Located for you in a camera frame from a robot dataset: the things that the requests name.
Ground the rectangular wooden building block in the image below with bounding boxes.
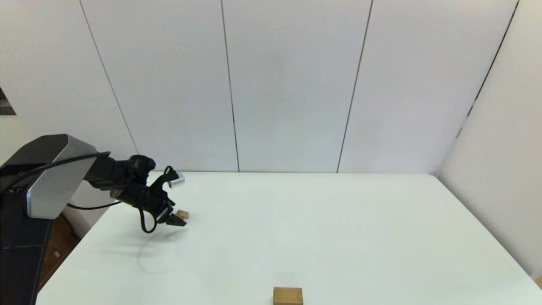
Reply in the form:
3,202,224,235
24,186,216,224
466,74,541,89
273,287,304,305

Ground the brown cardboard box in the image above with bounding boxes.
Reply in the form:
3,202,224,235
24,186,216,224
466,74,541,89
40,214,81,288

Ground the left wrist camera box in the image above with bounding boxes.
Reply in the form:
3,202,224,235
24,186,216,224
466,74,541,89
159,166,185,189

